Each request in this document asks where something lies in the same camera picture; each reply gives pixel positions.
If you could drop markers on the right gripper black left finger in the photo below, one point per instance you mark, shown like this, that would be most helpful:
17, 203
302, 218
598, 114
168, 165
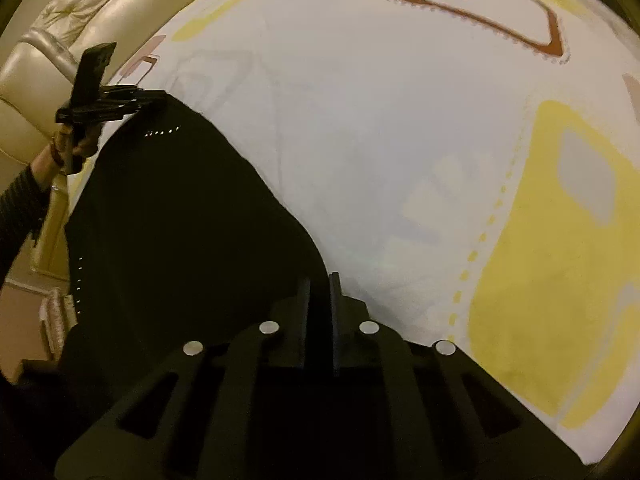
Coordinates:
188, 419

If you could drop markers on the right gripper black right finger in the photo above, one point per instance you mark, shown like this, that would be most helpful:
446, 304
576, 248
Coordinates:
407, 411

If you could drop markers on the black studded pants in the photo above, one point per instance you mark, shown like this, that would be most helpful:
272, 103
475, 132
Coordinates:
175, 238

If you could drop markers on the person's left hand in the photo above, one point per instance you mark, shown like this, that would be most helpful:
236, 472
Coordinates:
58, 156

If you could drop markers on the cream tufted leather headboard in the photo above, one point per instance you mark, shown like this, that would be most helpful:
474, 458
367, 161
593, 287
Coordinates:
179, 46

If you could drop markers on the patterned white bed sheet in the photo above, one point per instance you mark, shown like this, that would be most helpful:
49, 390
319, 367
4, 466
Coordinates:
471, 170

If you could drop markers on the cream wooden bed frame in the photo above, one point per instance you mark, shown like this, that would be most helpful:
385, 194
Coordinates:
34, 262

